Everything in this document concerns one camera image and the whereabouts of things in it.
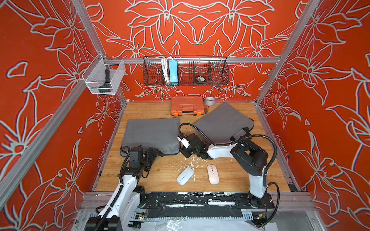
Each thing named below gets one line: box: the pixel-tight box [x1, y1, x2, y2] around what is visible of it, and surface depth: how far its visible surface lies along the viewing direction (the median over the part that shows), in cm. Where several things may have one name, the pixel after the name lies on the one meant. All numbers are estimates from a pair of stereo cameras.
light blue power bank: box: [169, 59, 179, 86], surface depth 92 cm
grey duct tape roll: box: [204, 96, 216, 107], surface depth 119 cm
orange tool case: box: [170, 95, 205, 117], surface depth 113 cm
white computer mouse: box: [176, 167, 195, 186], surface depth 81 cm
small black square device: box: [194, 75, 207, 83], surface depth 97 cm
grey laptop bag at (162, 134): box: [120, 117, 181, 156], surface depth 96 cm
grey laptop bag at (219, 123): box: [193, 102, 255, 144], surface depth 108 cm
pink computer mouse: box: [207, 164, 220, 185], surface depth 82 cm
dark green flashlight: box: [98, 69, 112, 93], surface depth 81 cm
